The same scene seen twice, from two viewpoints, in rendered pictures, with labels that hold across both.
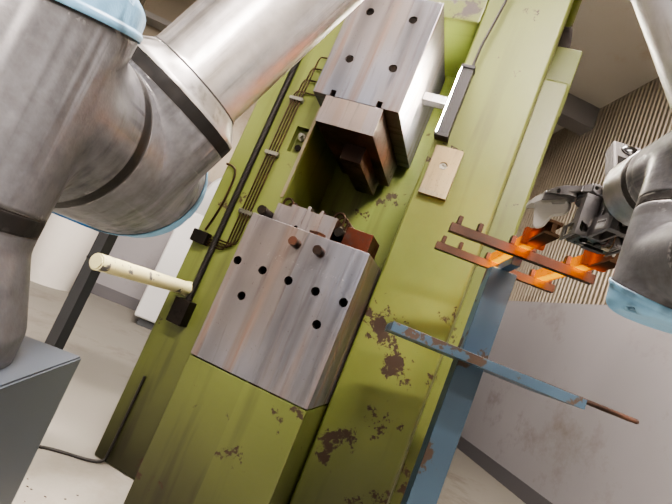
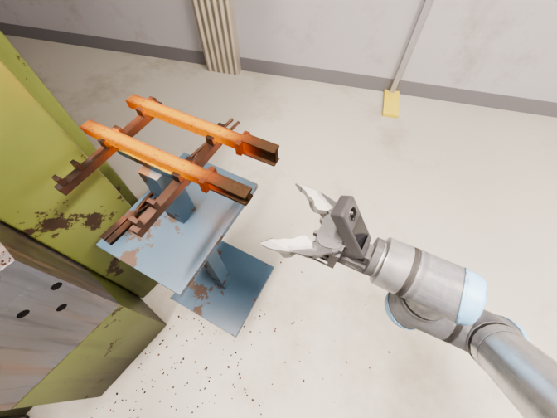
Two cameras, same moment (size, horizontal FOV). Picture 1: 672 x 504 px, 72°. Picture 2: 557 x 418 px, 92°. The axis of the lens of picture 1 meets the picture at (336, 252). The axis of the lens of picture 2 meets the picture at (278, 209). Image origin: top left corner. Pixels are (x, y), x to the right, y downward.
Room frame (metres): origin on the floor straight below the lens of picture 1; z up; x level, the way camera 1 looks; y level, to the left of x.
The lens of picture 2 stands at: (0.65, -0.09, 1.46)
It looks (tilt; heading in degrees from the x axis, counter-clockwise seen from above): 59 degrees down; 291
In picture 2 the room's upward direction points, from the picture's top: straight up
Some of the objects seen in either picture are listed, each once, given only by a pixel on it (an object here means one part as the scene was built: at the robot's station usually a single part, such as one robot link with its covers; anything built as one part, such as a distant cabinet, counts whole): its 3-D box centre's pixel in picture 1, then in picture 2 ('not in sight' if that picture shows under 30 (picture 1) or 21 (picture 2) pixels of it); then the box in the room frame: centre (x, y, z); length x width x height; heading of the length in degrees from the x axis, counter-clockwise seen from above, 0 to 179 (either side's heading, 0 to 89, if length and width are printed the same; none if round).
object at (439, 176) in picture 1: (440, 172); not in sight; (1.41, -0.21, 1.27); 0.09 x 0.02 x 0.17; 73
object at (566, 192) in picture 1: (572, 197); (313, 245); (0.66, -0.30, 1.02); 0.09 x 0.05 x 0.02; 29
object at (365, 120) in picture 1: (360, 145); not in sight; (1.58, 0.06, 1.32); 0.42 x 0.20 x 0.10; 163
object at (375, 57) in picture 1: (396, 87); not in sight; (1.56, 0.02, 1.56); 0.42 x 0.39 x 0.40; 163
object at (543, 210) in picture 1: (543, 212); (287, 250); (0.70, -0.28, 1.00); 0.09 x 0.03 x 0.06; 29
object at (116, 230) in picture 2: (509, 370); (180, 172); (1.15, -0.51, 0.76); 0.60 x 0.04 x 0.01; 77
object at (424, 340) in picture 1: (469, 359); (182, 214); (1.07, -0.38, 0.75); 0.40 x 0.30 x 0.02; 83
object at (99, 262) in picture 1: (148, 277); not in sight; (1.39, 0.48, 0.62); 0.44 x 0.05 x 0.05; 163
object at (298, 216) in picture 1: (321, 237); not in sight; (1.58, 0.06, 0.96); 0.42 x 0.20 x 0.09; 163
